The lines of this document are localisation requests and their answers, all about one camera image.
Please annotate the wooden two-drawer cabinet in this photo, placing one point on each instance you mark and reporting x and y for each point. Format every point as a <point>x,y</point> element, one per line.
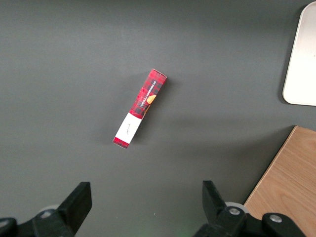
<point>288,177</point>

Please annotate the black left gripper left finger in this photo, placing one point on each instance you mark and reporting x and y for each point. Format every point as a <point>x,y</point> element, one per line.
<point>66,217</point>

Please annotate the beige plastic tray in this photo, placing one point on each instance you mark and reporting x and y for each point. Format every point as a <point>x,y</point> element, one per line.
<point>303,61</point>

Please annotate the red tartan shortbread box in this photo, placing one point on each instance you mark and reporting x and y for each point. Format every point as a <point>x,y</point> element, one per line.
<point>142,106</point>

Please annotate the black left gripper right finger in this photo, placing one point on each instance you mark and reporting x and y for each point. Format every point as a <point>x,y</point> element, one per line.
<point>222,222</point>

